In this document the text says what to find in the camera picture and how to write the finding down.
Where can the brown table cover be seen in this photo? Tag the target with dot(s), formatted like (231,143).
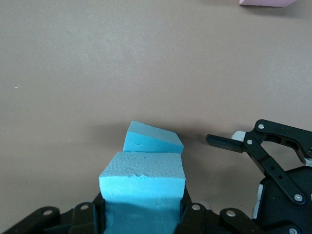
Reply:
(97,73)

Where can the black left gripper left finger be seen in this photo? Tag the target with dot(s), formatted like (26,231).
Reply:
(80,219)

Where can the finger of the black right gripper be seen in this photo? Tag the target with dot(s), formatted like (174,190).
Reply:
(226,143)

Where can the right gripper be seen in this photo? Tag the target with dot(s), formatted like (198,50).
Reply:
(287,219)

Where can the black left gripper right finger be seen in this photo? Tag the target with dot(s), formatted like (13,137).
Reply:
(200,219)

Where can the light pink foam block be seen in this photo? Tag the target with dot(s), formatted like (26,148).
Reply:
(265,3)

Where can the light blue foam block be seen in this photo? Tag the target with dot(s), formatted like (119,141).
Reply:
(141,185)
(151,142)

